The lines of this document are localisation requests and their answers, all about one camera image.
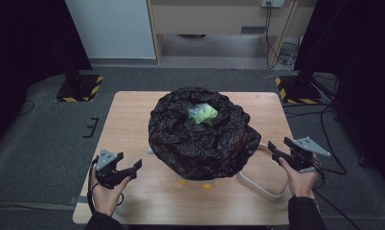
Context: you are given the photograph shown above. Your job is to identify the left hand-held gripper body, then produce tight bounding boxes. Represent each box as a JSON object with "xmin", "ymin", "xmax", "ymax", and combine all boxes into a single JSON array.
[{"xmin": 95, "ymin": 149, "xmax": 131, "ymax": 190}]

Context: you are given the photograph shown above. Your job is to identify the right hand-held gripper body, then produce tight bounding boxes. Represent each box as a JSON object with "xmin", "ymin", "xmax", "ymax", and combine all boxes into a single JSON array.
[{"xmin": 286, "ymin": 136, "xmax": 331, "ymax": 173}]

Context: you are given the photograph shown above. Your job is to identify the white bin rim ring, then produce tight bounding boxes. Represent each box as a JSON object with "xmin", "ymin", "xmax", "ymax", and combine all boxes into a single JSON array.
[{"xmin": 236, "ymin": 143, "xmax": 294, "ymax": 202}]

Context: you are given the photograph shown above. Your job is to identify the white trash bin with face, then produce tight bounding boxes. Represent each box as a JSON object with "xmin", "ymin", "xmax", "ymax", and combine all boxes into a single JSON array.
[{"xmin": 147, "ymin": 146, "xmax": 215, "ymax": 192}]

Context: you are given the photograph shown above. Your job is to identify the black trash bag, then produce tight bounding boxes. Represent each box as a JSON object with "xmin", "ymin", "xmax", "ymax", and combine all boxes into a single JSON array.
[{"xmin": 147, "ymin": 85, "xmax": 262, "ymax": 181}]

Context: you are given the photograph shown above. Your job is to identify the person's right hand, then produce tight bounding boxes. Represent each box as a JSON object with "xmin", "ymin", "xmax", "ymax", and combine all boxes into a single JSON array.
[{"xmin": 278, "ymin": 157, "xmax": 320, "ymax": 198}]

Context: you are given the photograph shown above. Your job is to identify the person's left hand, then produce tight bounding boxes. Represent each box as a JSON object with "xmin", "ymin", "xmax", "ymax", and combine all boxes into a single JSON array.
[{"xmin": 91, "ymin": 168, "xmax": 131, "ymax": 218}]

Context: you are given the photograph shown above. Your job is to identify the grey tape strip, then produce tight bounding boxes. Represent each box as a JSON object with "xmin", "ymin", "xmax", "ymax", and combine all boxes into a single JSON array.
[{"xmin": 68, "ymin": 195, "xmax": 90, "ymax": 206}]

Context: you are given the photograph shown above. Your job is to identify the black stand with striped base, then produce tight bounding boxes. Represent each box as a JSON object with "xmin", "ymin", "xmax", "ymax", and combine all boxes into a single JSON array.
[
  {"xmin": 274, "ymin": 0, "xmax": 351, "ymax": 105},
  {"xmin": 55, "ymin": 63, "xmax": 104, "ymax": 104}
]

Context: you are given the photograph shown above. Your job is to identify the green crumpled waste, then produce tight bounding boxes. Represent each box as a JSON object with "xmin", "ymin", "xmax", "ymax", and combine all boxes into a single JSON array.
[{"xmin": 186, "ymin": 103, "xmax": 219, "ymax": 126}]

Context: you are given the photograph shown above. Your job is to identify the black curtain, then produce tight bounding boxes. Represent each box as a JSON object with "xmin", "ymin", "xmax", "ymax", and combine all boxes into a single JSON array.
[
  {"xmin": 0, "ymin": 0, "xmax": 93, "ymax": 148},
  {"xmin": 294, "ymin": 0, "xmax": 385, "ymax": 193}
]

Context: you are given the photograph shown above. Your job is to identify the white panel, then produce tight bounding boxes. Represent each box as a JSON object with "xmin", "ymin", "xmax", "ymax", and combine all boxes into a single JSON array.
[{"xmin": 64, "ymin": 0, "xmax": 157, "ymax": 60}]

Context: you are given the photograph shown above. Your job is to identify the white power strip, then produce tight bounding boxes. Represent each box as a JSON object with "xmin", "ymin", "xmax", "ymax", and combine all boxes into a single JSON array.
[{"xmin": 260, "ymin": 0, "xmax": 287, "ymax": 9}]

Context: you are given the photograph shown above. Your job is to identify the light wooden desk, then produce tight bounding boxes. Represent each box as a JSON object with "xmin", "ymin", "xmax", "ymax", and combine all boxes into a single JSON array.
[{"xmin": 147, "ymin": 0, "xmax": 318, "ymax": 67}]

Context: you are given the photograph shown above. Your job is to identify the black floor cable bundle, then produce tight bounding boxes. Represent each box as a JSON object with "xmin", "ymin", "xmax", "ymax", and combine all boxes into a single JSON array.
[{"xmin": 282, "ymin": 72, "xmax": 349, "ymax": 176}]

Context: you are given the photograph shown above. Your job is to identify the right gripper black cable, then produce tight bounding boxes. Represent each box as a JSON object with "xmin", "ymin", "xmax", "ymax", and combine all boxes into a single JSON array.
[{"xmin": 310, "ymin": 158, "xmax": 363, "ymax": 230}]

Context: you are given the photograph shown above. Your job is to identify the black power cables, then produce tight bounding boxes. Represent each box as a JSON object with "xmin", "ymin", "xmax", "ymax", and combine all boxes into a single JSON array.
[{"xmin": 264, "ymin": 2, "xmax": 301, "ymax": 70}]

